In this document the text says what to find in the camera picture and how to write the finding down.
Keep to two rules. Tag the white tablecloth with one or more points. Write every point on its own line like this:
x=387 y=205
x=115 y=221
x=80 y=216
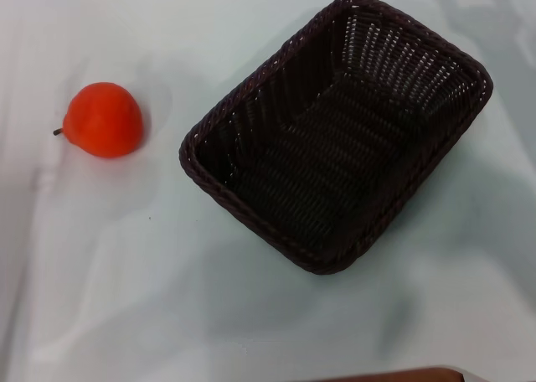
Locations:
x=125 y=273

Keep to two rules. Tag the brown board edge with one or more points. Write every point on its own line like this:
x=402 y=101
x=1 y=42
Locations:
x=398 y=375

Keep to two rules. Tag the orange-red fake pear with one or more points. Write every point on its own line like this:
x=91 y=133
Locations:
x=104 y=120

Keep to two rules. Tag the black woven rectangular basket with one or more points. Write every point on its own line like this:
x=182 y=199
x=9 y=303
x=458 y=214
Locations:
x=335 y=156

